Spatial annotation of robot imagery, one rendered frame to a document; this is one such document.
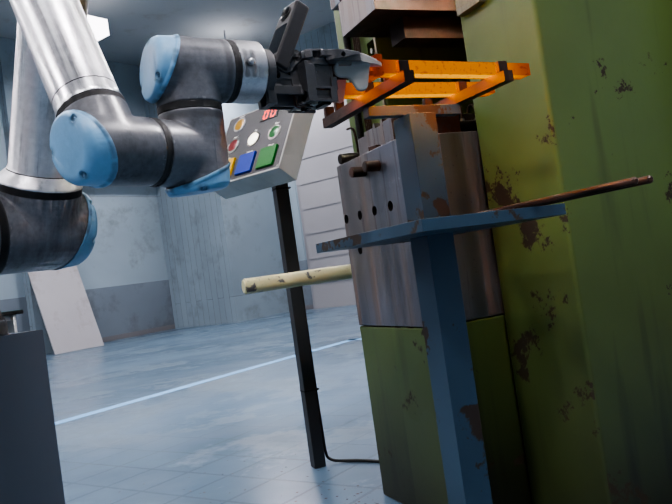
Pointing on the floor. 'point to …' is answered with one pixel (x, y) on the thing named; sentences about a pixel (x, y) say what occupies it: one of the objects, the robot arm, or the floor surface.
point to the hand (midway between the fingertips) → (364, 65)
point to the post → (299, 329)
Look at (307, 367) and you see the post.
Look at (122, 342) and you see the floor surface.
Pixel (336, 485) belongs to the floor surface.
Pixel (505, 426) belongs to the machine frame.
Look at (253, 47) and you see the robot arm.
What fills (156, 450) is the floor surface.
